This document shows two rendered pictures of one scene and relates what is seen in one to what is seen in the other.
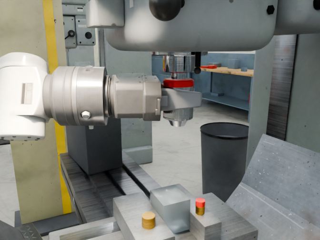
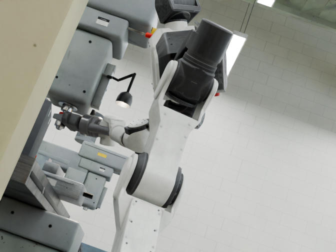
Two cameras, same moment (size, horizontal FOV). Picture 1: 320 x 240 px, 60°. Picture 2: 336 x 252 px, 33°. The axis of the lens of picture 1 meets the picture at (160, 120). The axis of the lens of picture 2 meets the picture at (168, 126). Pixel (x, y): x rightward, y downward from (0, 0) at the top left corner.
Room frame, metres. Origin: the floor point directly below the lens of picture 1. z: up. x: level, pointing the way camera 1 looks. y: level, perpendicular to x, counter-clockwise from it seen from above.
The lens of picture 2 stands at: (2.28, 1.43, 0.64)
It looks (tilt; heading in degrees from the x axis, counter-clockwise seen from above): 18 degrees up; 208
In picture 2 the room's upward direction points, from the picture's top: 20 degrees clockwise
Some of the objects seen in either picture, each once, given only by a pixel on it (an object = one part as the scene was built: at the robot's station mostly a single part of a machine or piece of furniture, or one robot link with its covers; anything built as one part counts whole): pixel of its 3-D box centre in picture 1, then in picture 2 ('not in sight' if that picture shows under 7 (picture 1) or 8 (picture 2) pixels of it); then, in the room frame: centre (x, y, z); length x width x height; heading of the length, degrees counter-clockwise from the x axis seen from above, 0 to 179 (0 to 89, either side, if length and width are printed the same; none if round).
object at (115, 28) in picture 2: not in sight; (90, 29); (0.44, -0.07, 1.68); 0.34 x 0.24 x 0.10; 117
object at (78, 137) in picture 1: (92, 133); (23, 128); (0.92, 0.24, 1.03); 0.22 x 0.12 x 0.20; 34
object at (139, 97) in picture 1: (118, 97); (80, 124); (0.42, 0.06, 1.24); 0.13 x 0.12 x 0.10; 5
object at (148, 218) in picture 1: (148, 220); not in sight; (0.39, 0.02, 1.05); 0.02 x 0.02 x 0.02
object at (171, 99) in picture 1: (180, 100); not in sight; (0.39, -0.03, 1.24); 0.06 x 0.02 x 0.03; 95
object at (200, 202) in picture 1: (200, 206); not in sight; (0.43, -0.07, 1.05); 0.02 x 0.02 x 0.03
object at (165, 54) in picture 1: (178, 52); (68, 105); (0.42, -0.03, 1.31); 0.09 x 0.09 x 0.01
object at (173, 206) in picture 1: (169, 209); (42, 163); (0.45, -0.02, 1.03); 0.06 x 0.05 x 0.06; 24
